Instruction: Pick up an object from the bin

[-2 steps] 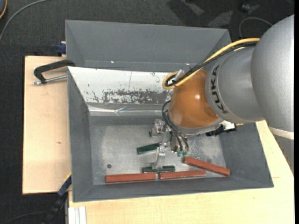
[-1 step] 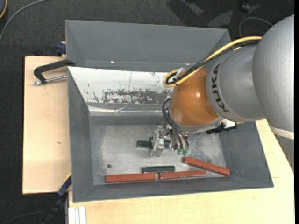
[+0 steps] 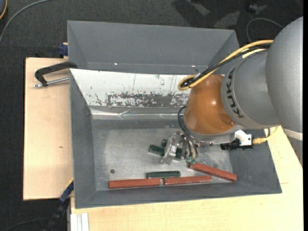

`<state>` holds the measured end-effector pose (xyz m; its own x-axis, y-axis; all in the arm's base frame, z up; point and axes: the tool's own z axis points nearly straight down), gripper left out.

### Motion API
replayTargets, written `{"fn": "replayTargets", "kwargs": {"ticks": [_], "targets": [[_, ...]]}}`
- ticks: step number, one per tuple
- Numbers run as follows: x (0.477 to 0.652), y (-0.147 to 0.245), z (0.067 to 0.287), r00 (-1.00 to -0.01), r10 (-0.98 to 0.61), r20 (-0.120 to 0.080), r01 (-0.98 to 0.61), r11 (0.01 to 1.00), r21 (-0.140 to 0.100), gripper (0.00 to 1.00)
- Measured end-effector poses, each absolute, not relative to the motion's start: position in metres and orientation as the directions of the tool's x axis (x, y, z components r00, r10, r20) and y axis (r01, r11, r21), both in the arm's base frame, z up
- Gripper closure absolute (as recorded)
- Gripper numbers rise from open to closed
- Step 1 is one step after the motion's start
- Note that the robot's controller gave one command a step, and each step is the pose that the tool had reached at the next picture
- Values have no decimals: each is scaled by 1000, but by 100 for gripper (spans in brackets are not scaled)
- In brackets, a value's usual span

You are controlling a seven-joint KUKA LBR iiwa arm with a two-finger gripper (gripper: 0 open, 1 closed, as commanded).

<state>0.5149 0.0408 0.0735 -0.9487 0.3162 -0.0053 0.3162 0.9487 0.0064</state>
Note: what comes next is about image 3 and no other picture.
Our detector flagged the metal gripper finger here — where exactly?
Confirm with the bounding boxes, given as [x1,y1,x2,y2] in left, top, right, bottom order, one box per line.
[159,150,180,165]
[164,133,179,151]

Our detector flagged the dark green block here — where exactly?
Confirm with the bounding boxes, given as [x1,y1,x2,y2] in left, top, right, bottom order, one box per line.
[148,140,184,159]
[146,170,181,179]

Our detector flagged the red-brown flat block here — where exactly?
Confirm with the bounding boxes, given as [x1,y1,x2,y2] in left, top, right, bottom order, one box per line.
[163,175,213,185]
[108,178,161,189]
[190,162,238,182]

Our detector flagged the grey metal bin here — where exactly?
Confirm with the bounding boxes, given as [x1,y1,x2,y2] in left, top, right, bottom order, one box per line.
[66,20,282,209]

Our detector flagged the pale wood board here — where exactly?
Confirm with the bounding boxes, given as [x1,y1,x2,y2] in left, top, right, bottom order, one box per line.
[23,56,75,201]

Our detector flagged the black cylinder on white bracket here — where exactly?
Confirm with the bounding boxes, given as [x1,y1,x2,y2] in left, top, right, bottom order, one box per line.
[220,129,255,151]

